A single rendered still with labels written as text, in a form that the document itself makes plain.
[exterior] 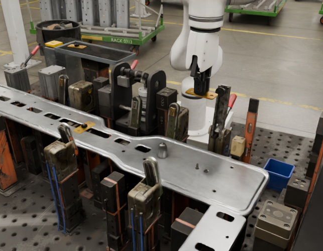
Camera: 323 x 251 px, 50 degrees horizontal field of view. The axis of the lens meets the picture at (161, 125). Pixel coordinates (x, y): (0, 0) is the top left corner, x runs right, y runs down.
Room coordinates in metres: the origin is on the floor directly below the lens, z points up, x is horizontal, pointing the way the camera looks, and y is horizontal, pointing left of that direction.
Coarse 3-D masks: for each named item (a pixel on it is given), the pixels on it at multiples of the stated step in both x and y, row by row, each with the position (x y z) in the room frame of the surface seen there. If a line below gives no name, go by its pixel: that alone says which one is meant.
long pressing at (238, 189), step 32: (0, 96) 1.38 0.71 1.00; (32, 96) 1.36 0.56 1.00; (96, 128) 1.09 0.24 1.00; (128, 160) 0.89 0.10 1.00; (160, 160) 0.89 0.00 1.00; (192, 160) 0.89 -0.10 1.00; (224, 160) 0.89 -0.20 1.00; (192, 192) 0.74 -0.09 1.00; (224, 192) 0.74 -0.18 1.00; (256, 192) 0.74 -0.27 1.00
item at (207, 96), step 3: (189, 90) 0.87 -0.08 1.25; (192, 90) 0.87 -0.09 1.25; (186, 93) 0.85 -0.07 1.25; (189, 93) 0.85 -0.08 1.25; (192, 93) 0.85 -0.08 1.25; (207, 93) 0.85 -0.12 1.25; (210, 93) 0.85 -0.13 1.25; (213, 93) 0.85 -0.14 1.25; (198, 96) 0.83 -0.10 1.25; (201, 96) 0.83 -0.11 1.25; (204, 96) 0.83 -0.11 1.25; (207, 96) 0.83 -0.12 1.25; (210, 96) 0.83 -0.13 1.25; (213, 96) 0.83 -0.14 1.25; (216, 96) 0.83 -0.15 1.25; (210, 99) 0.82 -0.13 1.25; (213, 99) 0.82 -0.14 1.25
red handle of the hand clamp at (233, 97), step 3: (231, 96) 1.06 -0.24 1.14; (234, 96) 1.06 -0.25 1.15; (231, 99) 1.05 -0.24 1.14; (234, 99) 1.05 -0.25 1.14; (228, 102) 1.04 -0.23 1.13; (231, 102) 1.04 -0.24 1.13; (228, 105) 1.03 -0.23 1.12; (231, 105) 1.03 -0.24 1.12; (228, 108) 1.03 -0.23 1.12; (231, 108) 1.03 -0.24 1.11; (228, 111) 1.02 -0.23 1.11; (216, 126) 0.98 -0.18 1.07; (219, 126) 0.97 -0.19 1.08; (216, 129) 0.97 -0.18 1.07; (219, 129) 0.96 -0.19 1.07; (216, 132) 0.96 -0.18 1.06
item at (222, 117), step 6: (222, 84) 1.00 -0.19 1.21; (216, 90) 0.96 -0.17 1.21; (222, 90) 0.95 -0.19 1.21; (228, 90) 0.97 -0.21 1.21; (222, 96) 0.98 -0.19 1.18; (228, 96) 0.98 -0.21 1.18; (216, 102) 0.98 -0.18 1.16; (222, 102) 0.98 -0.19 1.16; (216, 108) 0.98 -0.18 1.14; (222, 108) 0.97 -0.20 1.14; (216, 114) 0.98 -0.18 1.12; (222, 114) 0.96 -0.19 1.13; (216, 120) 0.98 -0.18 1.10; (222, 120) 0.96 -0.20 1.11; (222, 126) 0.95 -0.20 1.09
